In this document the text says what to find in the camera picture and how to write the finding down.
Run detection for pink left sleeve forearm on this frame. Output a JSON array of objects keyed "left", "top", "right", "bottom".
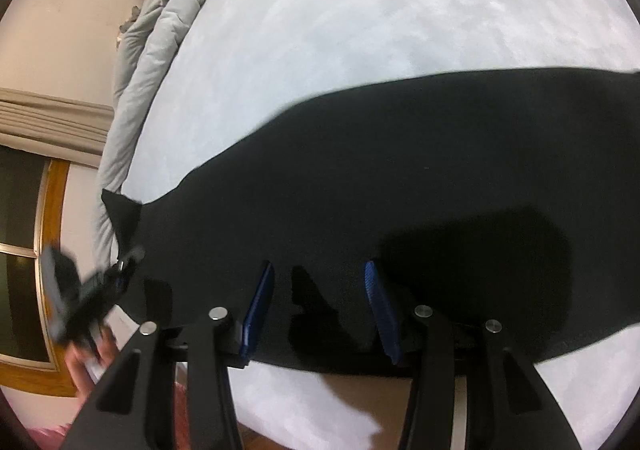
[{"left": 27, "top": 423, "right": 72, "bottom": 450}]

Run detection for black pants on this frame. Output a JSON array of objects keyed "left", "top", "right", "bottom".
[{"left": 102, "top": 68, "right": 639, "bottom": 376}]

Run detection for grey quilted duvet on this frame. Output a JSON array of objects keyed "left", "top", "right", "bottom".
[{"left": 92, "top": 0, "right": 262, "bottom": 272}]

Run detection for wooden window frame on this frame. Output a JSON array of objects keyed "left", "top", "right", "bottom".
[{"left": 1, "top": 147, "right": 74, "bottom": 397}]

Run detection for beige curtain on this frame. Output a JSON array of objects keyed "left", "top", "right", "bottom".
[{"left": 0, "top": 88, "right": 114, "bottom": 169}]

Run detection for person's left hand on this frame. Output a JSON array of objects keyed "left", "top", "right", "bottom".
[{"left": 64, "top": 325, "right": 119, "bottom": 404}]

